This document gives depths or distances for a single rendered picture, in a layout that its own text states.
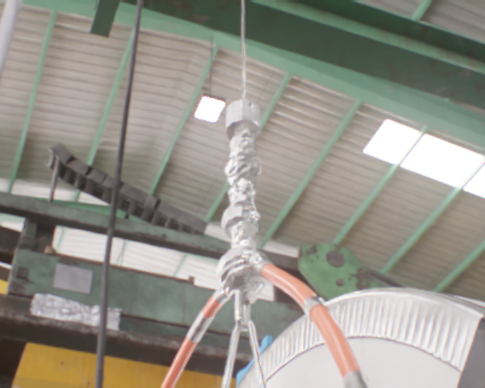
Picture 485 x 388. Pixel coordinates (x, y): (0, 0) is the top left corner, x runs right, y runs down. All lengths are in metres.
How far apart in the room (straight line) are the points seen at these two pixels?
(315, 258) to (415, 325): 1.22
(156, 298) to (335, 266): 0.43
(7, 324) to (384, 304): 1.02
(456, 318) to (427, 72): 3.32
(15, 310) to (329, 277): 0.69
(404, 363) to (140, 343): 1.01
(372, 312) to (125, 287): 1.00
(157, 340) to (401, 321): 1.00
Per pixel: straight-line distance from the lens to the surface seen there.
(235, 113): 0.87
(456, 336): 0.63
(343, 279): 1.87
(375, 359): 0.73
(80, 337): 1.63
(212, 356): 1.67
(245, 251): 0.74
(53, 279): 1.67
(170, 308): 1.70
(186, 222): 1.84
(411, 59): 3.85
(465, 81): 4.00
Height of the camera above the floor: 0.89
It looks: 40 degrees up
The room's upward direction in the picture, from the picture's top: straight up
